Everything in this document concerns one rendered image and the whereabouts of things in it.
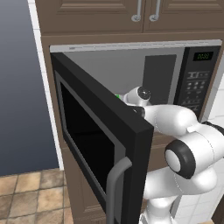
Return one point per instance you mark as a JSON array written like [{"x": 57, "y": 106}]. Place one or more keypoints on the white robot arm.
[{"x": 175, "y": 119}]

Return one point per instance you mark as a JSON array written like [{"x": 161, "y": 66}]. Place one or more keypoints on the black microwave door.
[{"x": 99, "y": 122}]

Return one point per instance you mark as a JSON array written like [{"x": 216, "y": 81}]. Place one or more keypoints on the green sponge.
[{"x": 117, "y": 96}]

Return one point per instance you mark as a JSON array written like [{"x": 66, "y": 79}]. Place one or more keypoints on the grey built-in microwave oven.
[{"x": 198, "y": 78}]

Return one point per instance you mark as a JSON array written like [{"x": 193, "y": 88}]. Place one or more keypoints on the brown cupboard door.
[
  {"x": 87, "y": 14},
  {"x": 192, "y": 14}
]

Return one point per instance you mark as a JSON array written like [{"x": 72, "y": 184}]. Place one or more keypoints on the brown tall cabinet frame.
[{"x": 78, "y": 192}]

